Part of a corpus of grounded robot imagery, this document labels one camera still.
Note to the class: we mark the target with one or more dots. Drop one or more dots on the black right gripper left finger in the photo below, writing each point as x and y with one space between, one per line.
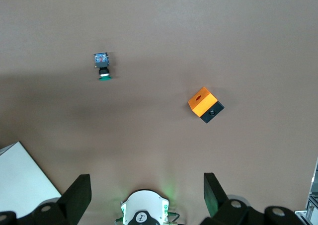
74 197

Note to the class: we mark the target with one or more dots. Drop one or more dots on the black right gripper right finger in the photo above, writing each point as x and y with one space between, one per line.
214 195

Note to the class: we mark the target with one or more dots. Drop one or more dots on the green mushroom push button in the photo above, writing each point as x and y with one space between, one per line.
102 63

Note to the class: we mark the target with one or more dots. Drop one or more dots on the white divided plastic bin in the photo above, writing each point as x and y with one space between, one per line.
22 177

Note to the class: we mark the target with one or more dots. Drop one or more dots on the brown table mat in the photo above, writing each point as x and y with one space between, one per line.
159 23

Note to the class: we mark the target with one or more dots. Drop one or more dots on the orange and black switch box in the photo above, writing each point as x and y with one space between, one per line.
203 103

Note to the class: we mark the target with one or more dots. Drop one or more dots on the aluminium profile frame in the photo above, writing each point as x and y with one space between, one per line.
311 200

